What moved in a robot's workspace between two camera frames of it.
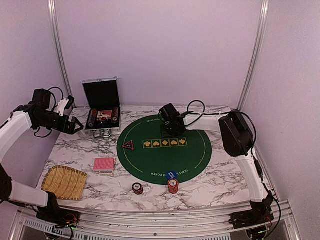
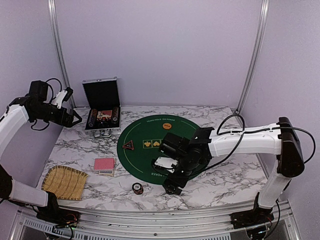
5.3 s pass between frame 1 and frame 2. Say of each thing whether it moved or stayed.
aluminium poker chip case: stayed
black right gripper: moved
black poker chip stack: stayed
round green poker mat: stayed
